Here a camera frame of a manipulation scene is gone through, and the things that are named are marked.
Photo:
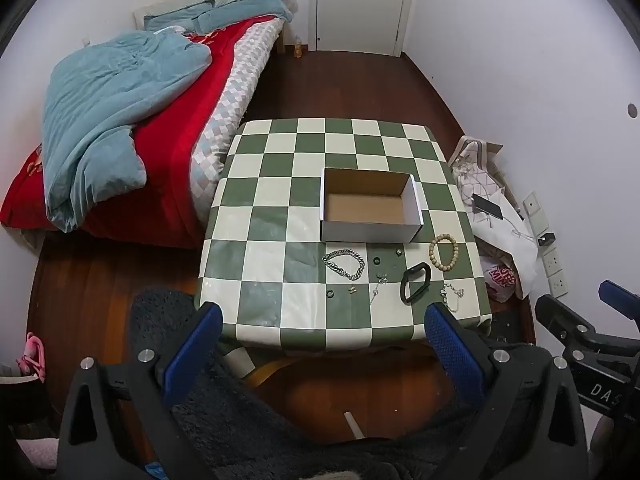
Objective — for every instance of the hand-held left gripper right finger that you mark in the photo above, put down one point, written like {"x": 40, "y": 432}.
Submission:
{"x": 455, "y": 350}

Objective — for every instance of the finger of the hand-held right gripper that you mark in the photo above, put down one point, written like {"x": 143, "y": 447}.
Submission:
{"x": 617, "y": 292}
{"x": 570, "y": 317}

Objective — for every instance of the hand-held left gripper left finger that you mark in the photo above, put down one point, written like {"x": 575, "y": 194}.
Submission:
{"x": 192, "y": 345}

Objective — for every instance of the black wristband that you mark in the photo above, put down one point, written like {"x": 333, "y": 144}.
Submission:
{"x": 405, "y": 287}

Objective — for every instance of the cardboard box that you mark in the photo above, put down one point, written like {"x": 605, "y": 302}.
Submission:
{"x": 370, "y": 210}

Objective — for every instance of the red and white plastic bag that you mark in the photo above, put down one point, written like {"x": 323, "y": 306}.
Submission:
{"x": 500, "y": 280}

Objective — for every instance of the black charger plug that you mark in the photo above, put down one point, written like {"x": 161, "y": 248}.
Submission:
{"x": 546, "y": 239}

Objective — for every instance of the grey shaggy rug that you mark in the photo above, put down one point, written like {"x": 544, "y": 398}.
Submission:
{"x": 260, "y": 425}

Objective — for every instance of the green checkered table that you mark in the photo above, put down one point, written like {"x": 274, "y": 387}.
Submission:
{"x": 270, "y": 260}

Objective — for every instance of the white paper strip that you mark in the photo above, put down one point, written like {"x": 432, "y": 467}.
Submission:
{"x": 354, "y": 424}

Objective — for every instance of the black smartphone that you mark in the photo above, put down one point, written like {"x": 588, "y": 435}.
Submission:
{"x": 489, "y": 206}

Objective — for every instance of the pink slipper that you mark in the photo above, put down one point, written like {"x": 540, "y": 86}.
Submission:
{"x": 31, "y": 357}

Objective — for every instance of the beige tote bag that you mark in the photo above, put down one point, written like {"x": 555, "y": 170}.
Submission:
{"x": 475, "y": 165}

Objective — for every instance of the red blanket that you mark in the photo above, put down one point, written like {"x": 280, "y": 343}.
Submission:
{"x": 175, "y": 145}

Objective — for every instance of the grey checkered mattress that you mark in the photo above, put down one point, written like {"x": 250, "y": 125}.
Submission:
{"x": 230, "y": 110}

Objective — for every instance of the blue quilt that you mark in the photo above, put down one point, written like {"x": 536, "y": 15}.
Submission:
{"x": 110, "y": 110}

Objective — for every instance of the small orange bottle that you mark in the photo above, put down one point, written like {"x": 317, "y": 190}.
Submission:
{"x": 298, "y": 48}

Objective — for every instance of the blue pillow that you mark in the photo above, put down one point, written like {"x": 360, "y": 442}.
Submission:
{"x": 175, "y": 16}

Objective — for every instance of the white door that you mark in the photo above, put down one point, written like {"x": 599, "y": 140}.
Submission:
{"x": 360, "y": 0}

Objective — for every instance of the white wall sockets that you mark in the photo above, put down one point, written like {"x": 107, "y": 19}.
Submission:
{"x": 547, "y": 250}

